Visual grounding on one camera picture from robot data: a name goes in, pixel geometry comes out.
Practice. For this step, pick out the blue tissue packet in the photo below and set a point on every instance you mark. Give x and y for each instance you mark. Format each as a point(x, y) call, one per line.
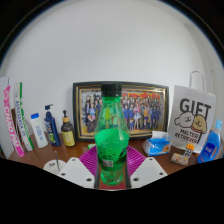
point(157, 145)

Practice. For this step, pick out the white bottle with blue cap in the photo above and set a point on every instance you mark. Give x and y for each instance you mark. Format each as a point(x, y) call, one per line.
point(40, 133)

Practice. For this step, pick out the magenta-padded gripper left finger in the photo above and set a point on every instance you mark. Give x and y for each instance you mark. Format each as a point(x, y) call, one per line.
point(75, 170)

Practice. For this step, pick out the small green packet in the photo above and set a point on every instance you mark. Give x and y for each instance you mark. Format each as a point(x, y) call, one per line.
point(91, 146)

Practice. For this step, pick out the framed group photo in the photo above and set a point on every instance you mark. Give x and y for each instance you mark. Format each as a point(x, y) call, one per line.
point(143, 110)

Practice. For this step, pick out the white paper gift bag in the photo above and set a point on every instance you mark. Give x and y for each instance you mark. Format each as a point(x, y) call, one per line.
point(191, 120)

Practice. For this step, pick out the dark blue pump bottle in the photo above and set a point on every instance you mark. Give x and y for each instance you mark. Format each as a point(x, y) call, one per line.
point(52, 130)

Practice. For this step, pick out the beige snack packet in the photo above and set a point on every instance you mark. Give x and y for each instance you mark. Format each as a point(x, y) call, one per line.
point(179, 159)

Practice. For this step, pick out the green plastic drink bottle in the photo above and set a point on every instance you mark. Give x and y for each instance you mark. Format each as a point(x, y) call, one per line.
point(111, 146)

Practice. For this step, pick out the blue detergent bottle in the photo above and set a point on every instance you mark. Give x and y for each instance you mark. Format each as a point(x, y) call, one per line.
point(210, 146)

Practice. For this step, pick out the brown pump bottle yellow label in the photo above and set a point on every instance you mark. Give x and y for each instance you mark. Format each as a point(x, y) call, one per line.
point(68, 135)

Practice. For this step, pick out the tall pink and white box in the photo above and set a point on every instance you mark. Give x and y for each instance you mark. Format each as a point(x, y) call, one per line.
point(13, 130)

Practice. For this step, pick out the small orange white packet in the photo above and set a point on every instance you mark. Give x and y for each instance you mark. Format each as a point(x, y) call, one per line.
point(189, 149)

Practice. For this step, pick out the white spoon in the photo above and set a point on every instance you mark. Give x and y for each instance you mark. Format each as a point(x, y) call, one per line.
point(57, 161)

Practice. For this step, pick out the tall white green blue box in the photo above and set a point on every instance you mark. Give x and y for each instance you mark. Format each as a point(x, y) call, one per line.
point(24, 120)

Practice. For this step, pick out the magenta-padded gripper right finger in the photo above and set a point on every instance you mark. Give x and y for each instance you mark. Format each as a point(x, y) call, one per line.
point(149, 170)

